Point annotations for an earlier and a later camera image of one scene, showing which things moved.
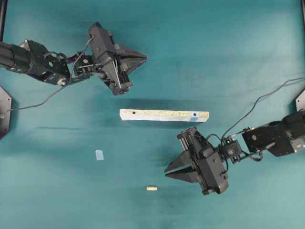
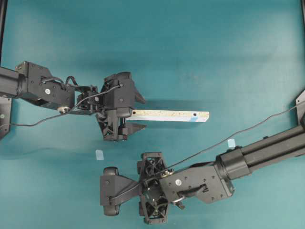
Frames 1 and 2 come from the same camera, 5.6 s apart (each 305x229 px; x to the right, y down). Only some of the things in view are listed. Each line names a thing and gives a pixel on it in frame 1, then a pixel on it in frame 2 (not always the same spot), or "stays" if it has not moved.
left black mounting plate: x=5 y=113 stays
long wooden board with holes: x=164 y=115 stays
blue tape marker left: x=99 y=155 stays
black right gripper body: x=210 y=166 → x=153 y=203
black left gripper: x=111 y=71 → x=119 y=93
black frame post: x=3 y=6 stays
